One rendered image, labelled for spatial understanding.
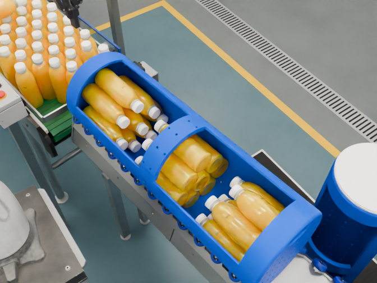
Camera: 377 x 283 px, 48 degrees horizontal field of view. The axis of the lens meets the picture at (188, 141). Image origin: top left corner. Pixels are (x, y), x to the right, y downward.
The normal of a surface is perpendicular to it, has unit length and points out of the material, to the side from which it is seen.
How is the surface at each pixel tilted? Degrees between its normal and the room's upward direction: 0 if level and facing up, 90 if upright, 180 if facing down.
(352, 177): 0
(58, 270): 5
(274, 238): 25
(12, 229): 84
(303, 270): 0
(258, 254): 46
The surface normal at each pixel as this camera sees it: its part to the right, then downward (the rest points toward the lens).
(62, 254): -0.04, -0.67
